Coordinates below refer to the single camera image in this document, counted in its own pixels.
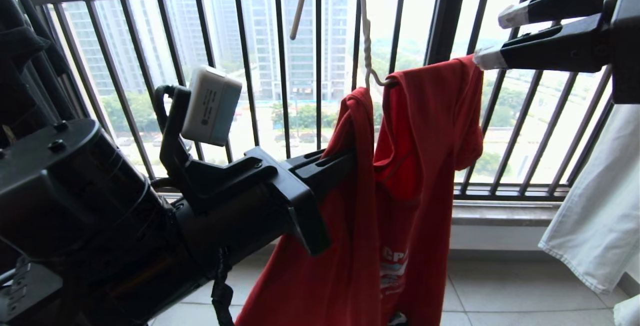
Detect black metal balcony railing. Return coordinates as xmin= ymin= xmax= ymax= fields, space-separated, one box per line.
xmin=20 ymin=0 xmax=617 ymax=203

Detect grey stone window ledge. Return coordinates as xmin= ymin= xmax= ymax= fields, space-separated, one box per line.
xmin=450 ymin=201 xmax=563 ymax=228

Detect dark hanging garment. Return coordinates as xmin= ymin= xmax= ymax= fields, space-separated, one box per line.
xmin=0 ymin=0 xmax=68 ymax=147

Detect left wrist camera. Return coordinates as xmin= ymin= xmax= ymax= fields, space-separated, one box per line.
xmin=152 ymin=65 xmax=280 ymax=213

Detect red t-shirt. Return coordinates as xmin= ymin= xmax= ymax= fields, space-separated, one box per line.
xmin=235 ymin=54 xmax=485 ymax=326

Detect black cable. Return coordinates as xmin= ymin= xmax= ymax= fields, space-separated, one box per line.
xmin=210 ymin=248 xmax=236 ymax=326

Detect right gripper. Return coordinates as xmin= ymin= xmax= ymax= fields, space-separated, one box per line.
xmin=472 ymin=0 xmax=640 ymax=105

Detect white wire hanger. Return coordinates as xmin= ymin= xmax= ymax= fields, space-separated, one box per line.
xmin=289 ymin=0 xmax=397 ymax=90

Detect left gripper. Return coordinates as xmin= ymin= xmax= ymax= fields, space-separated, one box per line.
xmin=174 ymin=147 xmax=359 ymax=287

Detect white hanging cloth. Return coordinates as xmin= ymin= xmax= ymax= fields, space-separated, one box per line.
xmin=538 ymin=103 xmax=640 ymax=295

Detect small white cloth piece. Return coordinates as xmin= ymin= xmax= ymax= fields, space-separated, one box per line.
xmin=613 ymin=293 xmax=640 ymax=326

